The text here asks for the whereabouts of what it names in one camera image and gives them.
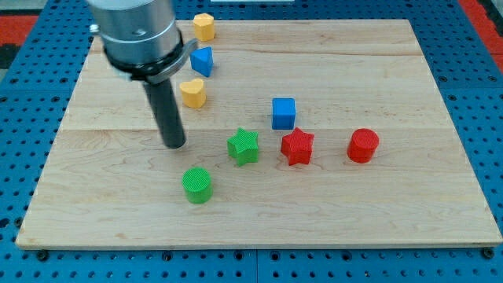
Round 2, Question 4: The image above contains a yellow hexagon block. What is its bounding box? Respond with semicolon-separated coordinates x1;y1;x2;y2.
193;13;215;42

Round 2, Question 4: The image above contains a blue triangle block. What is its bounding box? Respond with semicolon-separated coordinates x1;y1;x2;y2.
190;46;214;77

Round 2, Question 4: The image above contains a green star block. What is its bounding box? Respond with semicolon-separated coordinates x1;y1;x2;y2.
227;127;259;167

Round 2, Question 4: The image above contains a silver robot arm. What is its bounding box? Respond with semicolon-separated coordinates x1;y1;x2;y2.
87;0;198;149

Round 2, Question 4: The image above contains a wooden board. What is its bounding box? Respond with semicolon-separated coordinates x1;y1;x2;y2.
17;20;502;250

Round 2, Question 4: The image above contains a red cylinder block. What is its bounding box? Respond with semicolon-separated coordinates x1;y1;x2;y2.
347;128;380;164

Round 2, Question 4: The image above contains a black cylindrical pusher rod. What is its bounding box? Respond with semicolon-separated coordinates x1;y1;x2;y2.
143;79;185;149

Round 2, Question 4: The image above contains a blue cube block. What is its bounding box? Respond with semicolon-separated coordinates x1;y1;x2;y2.
272;97;296;130

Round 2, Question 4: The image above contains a yellow heart block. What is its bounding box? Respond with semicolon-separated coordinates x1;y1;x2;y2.
179;79;207;108

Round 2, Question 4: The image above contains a green cylinder block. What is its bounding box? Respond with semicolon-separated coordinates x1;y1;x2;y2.
182;167;213;204

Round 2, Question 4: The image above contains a red star block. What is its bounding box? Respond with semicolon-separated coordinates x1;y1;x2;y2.
281;127;314;166

